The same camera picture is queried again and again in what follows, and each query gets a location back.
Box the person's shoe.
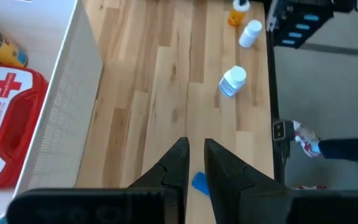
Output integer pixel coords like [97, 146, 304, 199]
[292, 120, 322, 159]
[292, 184, 328, 191]

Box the small white pill bottle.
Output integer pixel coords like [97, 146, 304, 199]
[238, 19, 263, 49]

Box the white pill bottle blue label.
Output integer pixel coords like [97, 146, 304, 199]
[218, 65, 247, 98]

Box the black table-level camera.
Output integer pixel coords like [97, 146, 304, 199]
[272, 119, 295, 141]

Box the black aluminium table frame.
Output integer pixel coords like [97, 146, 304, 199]
[264, 0, 291, 184]

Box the blue bandage roll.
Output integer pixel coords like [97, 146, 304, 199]
[191, 172, 211, 197]

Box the red first aid kit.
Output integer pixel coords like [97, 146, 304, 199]
[0, 62, 49, 190]

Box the person's leg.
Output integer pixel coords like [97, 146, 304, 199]
[318, 136, 358, 166]

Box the brown bottle yellow cap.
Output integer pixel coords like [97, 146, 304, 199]
[0, 23, 29, 68]

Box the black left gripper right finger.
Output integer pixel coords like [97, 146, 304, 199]
[204, 139, 291, 224]

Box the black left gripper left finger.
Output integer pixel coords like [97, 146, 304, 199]
[129, 136, 190, 224]

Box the dark stand with blue slots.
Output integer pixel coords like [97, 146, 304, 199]
[265, 0, 335, 50]

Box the white perforated plastic basket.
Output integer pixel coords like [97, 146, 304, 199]
[0, 0, 104, 223]

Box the orange pill bottle white cap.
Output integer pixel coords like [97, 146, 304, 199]
[227, 0, 250, 27]

